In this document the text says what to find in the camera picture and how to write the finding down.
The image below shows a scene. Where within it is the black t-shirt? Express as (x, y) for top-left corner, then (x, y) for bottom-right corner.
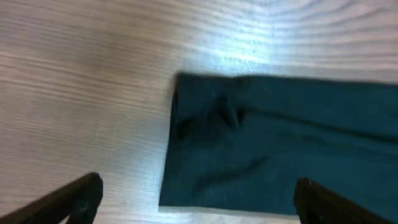
(159, 73), (397, 222)

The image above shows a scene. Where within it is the textured left gripper left finger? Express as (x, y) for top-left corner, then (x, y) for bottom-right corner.
(1, 172), (103, 224)

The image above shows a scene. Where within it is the textured left gripper right finger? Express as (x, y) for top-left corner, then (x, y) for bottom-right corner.
(294, 178), (392, 224)

